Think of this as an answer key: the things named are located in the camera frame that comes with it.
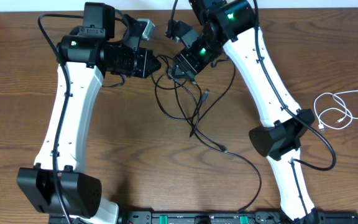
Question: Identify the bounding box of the black USB cable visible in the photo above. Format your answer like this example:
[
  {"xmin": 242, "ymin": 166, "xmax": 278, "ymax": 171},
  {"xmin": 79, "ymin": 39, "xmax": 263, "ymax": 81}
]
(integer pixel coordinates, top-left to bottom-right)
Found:
[
  {"xmin": 150, "ymin": 54, "xmax": 236, "ymax": 138},
  {"xmin": 172, "ymin": 79, "xmax": 262, "ymax": 213}
]

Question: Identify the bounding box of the white USB cable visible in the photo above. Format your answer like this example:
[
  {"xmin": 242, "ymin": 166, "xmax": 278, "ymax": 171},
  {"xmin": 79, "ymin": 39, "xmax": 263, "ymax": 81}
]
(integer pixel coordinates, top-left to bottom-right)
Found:
[{"xmin": 313, "ymin": 90, "xmax": 358, "ymax": 131}]

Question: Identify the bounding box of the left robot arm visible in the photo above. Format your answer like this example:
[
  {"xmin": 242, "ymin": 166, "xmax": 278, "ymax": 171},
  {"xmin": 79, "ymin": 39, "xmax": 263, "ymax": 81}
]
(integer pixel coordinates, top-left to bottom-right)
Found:
[{"xmin": 17, "ymin": 2, "xmax": 161, "ymax": 223}]

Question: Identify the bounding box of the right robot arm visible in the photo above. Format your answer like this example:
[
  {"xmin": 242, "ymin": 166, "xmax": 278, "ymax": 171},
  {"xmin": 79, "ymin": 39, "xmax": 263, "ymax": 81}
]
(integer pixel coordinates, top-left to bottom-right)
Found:
[{"xmin": 166, "ymin": 0, "xmax": 319, "ymax": 223}]

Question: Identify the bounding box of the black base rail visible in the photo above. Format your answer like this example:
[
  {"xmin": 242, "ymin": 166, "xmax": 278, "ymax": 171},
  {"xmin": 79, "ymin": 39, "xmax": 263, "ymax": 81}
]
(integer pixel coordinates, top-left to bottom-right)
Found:
[{"xmin": 48, "ymin": 210, "xmax": 358, "ymax": 224}]

